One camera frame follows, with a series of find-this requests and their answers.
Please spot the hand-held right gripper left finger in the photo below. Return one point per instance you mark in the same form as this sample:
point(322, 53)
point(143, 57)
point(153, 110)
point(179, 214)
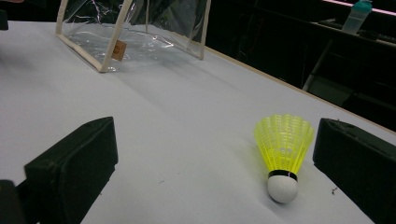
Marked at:
point(71, 168)

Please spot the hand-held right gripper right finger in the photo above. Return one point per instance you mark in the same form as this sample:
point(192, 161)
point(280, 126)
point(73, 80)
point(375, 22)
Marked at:
point(361, 161)

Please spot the yellow shuttlecock with white cork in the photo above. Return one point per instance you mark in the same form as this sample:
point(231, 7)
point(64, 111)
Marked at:
point(283, 146)

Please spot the clear plastic bag beige trim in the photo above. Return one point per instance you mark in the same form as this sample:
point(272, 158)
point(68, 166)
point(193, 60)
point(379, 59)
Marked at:
point(102, 46)

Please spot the dark desk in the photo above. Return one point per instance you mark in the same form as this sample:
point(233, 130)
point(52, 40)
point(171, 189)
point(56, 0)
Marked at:
point(367, 62)

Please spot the clear water bottle teal cap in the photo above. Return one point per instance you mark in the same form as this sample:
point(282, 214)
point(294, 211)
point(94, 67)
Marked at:
point(355, 17)

